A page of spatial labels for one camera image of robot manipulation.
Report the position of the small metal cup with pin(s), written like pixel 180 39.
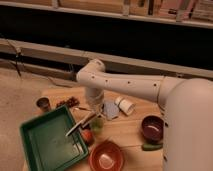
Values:
pixel 43 104

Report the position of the wooden board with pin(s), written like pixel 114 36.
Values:
pixel 124 130

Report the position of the dark red grapes toy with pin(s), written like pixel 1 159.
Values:
pixel 71 102

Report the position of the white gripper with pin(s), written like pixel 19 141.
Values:
pixel 95 99

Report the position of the red plastic bowl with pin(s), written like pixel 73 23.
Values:
pixel 106 156

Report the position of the small metal utensil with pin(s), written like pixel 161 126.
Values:
pixel 80 108

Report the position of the small green cup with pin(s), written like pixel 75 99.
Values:
pixel 96 125

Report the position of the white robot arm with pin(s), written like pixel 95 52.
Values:
pixel 186 104

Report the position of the green plastic tray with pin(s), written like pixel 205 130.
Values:
pixel 45 145

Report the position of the grey blue cloth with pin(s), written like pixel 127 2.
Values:
pixel 110 109

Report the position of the purple bowl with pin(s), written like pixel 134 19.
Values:
pixel 152 128

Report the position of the orange toy fruit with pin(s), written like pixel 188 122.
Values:
pixel 87 136

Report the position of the green cucumber toy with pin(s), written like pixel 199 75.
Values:
pixel 151 147

